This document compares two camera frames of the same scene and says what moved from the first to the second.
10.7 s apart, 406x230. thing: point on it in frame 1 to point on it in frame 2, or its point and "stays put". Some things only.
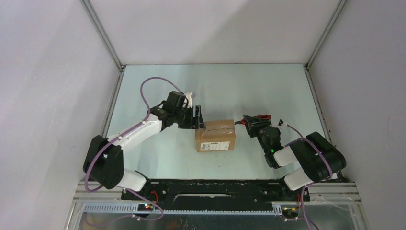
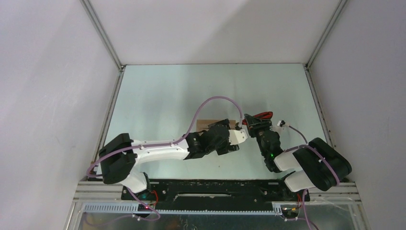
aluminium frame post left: x=103 y=34 stays put
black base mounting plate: x=217 y=194 stays put
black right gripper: x=252 y=124 stays put
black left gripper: x=193 y=122 to x=226 y=147
